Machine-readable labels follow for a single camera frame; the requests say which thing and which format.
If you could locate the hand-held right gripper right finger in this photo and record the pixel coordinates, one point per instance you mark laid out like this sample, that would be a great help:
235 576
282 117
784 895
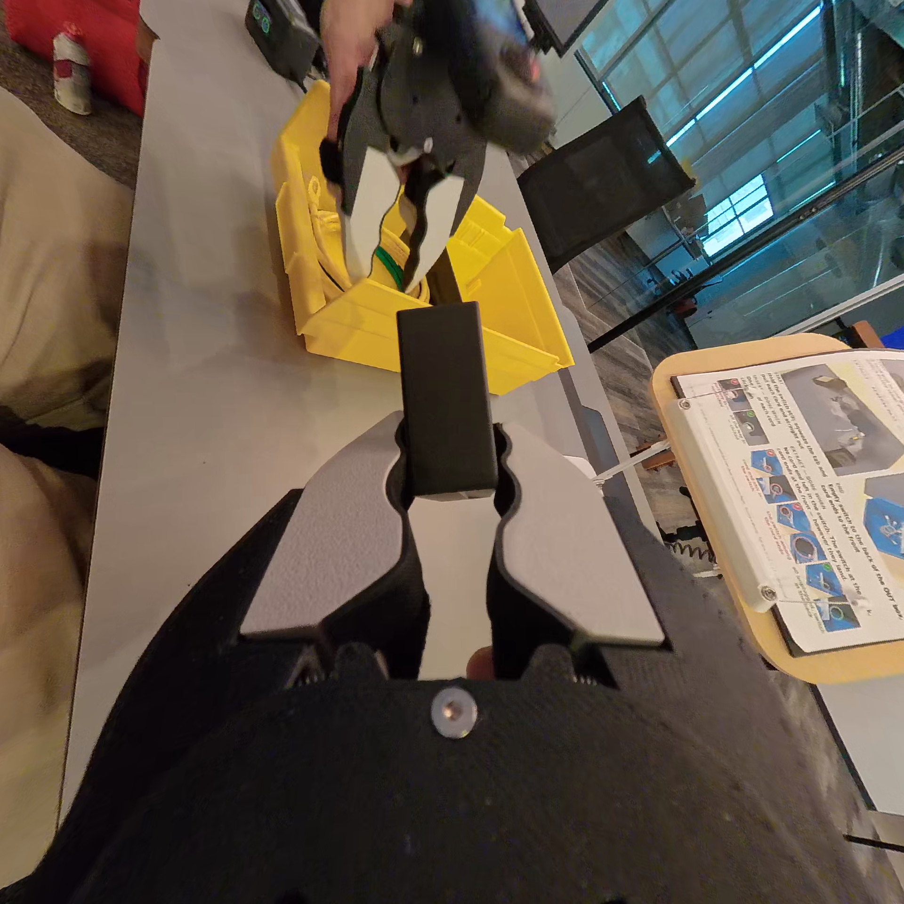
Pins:
572 558

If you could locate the white zip tie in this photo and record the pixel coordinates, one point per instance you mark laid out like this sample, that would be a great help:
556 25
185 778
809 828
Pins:
632 460

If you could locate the red bag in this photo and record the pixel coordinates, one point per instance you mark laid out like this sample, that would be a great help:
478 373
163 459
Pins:
113 42

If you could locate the printed instruction sheet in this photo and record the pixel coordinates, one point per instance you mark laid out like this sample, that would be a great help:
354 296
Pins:
812 494

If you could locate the black monitor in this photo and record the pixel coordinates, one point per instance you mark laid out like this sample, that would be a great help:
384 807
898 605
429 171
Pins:
565 21

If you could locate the yellow plastic bin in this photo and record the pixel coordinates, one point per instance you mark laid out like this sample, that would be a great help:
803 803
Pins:
353 332

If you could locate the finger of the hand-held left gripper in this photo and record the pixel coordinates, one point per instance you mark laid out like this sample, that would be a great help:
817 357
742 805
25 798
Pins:
438 219
364 212

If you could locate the person's beige trousers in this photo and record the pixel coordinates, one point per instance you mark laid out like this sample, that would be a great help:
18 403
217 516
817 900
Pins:
49 247

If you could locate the black power unit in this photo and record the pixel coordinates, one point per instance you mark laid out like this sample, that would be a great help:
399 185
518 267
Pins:
282 42

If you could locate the white and red can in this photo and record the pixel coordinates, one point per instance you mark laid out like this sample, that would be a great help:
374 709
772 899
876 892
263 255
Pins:
70 78

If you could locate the person's left hand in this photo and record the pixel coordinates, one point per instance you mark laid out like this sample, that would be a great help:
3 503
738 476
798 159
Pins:
346 42

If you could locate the black network switch box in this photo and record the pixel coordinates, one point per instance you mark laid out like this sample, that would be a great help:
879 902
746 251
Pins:
445 395

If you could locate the wooden instruction board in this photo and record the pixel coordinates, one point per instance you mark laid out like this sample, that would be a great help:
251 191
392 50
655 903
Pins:
741 349

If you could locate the white stand plate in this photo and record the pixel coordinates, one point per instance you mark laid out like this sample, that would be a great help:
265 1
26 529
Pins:
585 472

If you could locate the black office chair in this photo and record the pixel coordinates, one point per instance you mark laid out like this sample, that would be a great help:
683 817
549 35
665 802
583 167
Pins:
600 183

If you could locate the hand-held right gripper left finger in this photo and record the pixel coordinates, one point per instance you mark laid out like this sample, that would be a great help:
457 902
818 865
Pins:
325 551

